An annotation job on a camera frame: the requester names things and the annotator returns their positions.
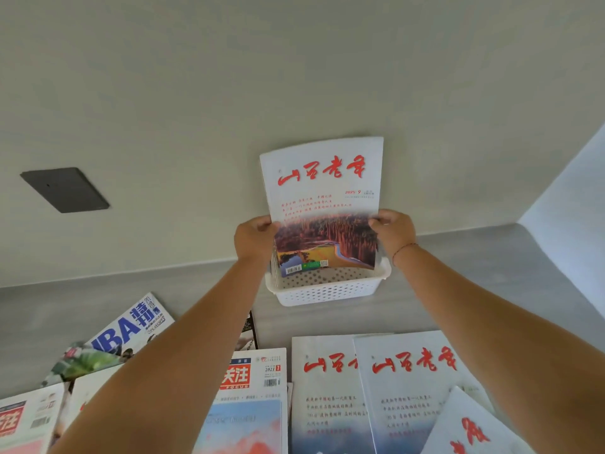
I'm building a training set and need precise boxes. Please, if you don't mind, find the person's left hand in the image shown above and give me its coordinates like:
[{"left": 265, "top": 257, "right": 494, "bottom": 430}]
[{"left": 233, "top": 215, "right": 281, "bottom": 265}]

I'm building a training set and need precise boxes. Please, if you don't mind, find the person's right hand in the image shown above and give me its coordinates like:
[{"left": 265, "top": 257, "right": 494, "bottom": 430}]
[{"left": 368, "top": 209, "right": 418, "bottom": 269}]

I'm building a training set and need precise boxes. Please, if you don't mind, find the white magazine with forest photo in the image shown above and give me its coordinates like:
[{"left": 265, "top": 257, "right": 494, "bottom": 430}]
[{"left": 259, "top": 136, "right": 384, "bottom": 278}]

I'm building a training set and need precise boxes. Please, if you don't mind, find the person's right forearm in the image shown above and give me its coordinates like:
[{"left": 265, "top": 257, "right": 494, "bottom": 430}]
[{"left": 392, "top": 244, "right": 605, "bottom": 454}]

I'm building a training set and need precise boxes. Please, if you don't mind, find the person's left forearm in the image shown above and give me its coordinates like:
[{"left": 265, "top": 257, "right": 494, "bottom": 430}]
[{"left": 47, "top": 255, "right": 271, "bottom": 454}]

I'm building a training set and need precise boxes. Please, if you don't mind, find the white perforated plastic basket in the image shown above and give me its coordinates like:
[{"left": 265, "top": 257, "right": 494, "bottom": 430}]
[{"left": 265, "top": 241, "right": 392, "bottom": 307}]

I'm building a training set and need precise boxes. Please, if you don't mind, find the dark cover magazine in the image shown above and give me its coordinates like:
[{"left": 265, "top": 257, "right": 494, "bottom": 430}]
[{"left": 234, "top": 311, "right": 259, "bottom": 352}]

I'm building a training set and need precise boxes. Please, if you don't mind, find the white magazine with red calligraphy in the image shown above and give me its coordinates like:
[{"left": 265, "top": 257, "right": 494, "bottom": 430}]
[
  {"left": 420, "top": 386, "right": 537, "bottom": 454},
  {"left": 353, "top": 330, "right": 495, "bottom": 454},
  {"left": 291, "top": 334, "right": 394, "bottom": 454}
]

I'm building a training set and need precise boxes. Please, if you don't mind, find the basketball magazine with blue letters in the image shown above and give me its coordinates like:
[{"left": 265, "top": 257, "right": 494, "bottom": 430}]
[{"left": 84, "top": 292, "right": 176, "bottom": 361}]

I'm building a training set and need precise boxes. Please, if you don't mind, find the magazine with red label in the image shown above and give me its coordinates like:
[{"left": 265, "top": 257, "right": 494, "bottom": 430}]
[
  {"left": 0, "top": 383, "right": 65, "bottom": 454},
  {"left": 193, "top": 348, "right": 288, "bottom": 454}
]

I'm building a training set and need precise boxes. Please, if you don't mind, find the magazine with green leaves cover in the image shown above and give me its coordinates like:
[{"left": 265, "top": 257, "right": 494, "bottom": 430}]
[{"left": 42, "top": 342, "right": 124, "bottom": 388}]

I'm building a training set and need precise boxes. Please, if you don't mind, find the plain white magazine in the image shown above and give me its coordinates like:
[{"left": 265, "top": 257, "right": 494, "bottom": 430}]
[{"left": 59, "top": 364, "right": 124, "bottom": 438}]

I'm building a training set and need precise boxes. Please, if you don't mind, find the red string bracelet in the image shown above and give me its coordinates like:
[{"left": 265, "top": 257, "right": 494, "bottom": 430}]
[{"left": 391, "top": 242, "right": 419, "bottom": 266}]

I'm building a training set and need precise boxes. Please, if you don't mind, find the dark grey wall plate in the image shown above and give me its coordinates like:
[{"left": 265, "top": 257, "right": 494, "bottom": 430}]
[{"left": 20, "top": 167, "right": 110, "bottom": 214}]

